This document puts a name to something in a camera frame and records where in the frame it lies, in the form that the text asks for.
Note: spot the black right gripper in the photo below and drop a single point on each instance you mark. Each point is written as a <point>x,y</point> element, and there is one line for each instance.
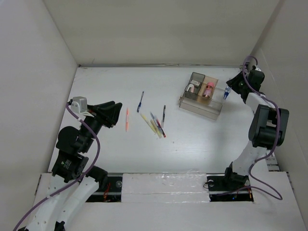
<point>232,82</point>

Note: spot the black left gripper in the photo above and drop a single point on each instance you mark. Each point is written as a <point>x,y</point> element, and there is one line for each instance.
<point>107,112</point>

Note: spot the orange pen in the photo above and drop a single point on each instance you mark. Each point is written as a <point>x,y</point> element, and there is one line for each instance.
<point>127,120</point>

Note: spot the blue white glue tube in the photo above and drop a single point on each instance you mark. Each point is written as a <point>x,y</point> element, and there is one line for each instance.
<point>226,92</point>

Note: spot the blue ballpoint pen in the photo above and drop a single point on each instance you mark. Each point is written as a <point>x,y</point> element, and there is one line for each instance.
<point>139,105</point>

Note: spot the yellow highlighter pen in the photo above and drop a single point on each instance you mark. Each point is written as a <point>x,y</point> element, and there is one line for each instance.
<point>148,123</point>
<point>156,129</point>

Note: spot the pink eraser roll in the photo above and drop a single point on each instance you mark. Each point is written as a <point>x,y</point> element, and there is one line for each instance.
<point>208,90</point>

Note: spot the red gel pen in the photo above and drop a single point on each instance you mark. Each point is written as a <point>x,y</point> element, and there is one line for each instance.
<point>160,127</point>

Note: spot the clear compartment desk organizer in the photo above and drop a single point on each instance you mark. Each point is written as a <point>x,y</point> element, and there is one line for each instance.
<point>196,103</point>

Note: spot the black gel pen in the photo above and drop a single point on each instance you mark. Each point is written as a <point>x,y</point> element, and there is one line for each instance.
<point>163,116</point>

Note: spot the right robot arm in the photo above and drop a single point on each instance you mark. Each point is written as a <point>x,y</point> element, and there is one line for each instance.
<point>233,179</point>

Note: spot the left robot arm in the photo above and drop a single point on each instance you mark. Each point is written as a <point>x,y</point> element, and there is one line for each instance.
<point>74,176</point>

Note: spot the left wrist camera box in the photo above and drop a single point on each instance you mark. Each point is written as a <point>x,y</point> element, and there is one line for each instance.
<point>78,105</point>

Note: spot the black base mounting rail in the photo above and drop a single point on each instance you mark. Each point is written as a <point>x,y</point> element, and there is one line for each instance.
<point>168,188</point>

